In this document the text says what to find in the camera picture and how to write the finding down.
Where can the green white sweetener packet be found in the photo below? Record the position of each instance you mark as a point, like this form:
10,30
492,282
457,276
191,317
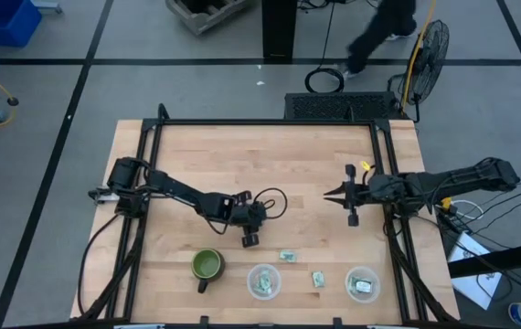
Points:
266,276
318,279
288,256
260,288
364,287
354,281

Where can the dark green ceramic mug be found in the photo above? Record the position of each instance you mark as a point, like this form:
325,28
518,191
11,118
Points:
208,265

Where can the clear plastic round container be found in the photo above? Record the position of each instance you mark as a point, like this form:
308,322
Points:
275,292
354,297

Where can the black round floor disc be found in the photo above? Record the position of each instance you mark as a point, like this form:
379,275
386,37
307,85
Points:
13,101

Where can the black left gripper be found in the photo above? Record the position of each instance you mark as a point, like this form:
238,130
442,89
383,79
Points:
249,215

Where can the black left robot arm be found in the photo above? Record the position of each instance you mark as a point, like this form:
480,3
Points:
178,187

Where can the black upright pillar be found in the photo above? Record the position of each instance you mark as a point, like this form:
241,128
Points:
279,29

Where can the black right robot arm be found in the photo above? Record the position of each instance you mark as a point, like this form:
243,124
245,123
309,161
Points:
448,180

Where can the person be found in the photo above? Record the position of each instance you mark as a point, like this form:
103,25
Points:
388,32

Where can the grey moulded pallet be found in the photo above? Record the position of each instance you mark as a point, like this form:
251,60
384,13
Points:
205,16

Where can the black floor fan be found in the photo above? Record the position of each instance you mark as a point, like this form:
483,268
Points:
427,61

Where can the blue plastic bin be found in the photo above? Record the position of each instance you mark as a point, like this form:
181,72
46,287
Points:
2,20

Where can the black perforated computer tower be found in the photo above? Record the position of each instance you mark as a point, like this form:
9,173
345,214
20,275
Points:
340,106

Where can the white printed paper sheet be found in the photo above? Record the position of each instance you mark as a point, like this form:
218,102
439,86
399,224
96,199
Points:
473,274

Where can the black metal beam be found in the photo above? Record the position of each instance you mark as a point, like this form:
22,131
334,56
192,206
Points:
500,260

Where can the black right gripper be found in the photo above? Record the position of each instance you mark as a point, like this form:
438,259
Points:
354,192

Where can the black aluminium table frame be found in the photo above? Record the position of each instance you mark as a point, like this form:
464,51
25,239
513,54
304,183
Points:
265,122

